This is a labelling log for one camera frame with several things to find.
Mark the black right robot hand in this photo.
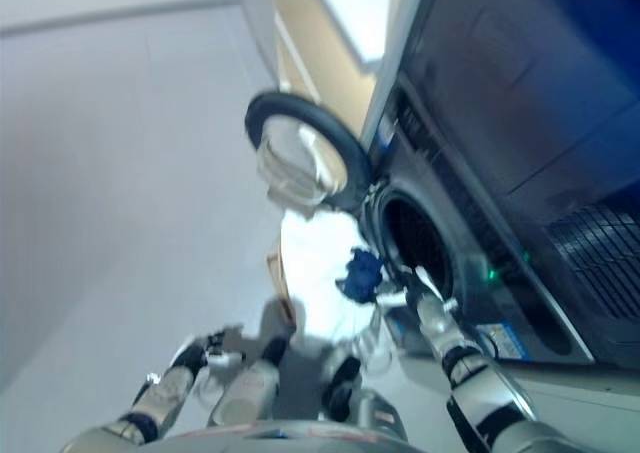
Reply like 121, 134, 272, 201
377, 265, 459, 319

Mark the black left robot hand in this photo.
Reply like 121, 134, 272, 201
172, 325, 246, 372

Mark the dark blue cloth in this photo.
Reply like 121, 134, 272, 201
335, 247, 385, 304

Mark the brown wicker laundry basket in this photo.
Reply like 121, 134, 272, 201
265, 237, 297, 325

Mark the grey front-load washing machine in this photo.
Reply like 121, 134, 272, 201
359, 72, 596, 367

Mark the round washing machine door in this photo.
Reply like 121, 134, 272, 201
245, 90, 374, 220

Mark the silver robot torso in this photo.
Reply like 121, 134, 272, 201
64, 415, 417, 453

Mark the white cloth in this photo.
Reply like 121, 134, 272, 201
277, 207, 396, 365

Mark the silver right robot leg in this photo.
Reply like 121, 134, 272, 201
319, 355, 409, 430

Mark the grey stacked tumble dryer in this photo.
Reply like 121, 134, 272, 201
389, 0, 640, 364

